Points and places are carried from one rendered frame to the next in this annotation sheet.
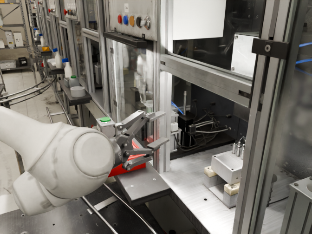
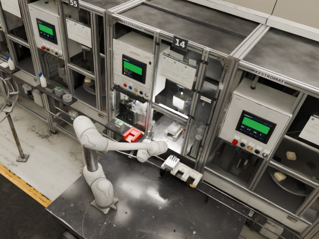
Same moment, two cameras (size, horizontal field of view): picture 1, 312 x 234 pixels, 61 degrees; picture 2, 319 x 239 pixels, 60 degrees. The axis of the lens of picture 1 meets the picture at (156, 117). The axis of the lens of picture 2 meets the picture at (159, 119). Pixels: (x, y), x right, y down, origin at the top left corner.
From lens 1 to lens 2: 2.01 m
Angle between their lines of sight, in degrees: 35
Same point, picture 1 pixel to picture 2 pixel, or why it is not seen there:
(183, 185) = (158, 138)
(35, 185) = (145, 155)
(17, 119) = (150, 144)
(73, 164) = (164, 149)
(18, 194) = (143, 158)
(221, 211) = (173, 143)
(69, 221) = (116, 163)
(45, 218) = (106, 165)
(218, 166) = (170, 131)
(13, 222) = not seen: hidden behind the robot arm
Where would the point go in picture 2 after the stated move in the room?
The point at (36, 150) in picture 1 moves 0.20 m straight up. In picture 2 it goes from (155, 149) to (157, 131)
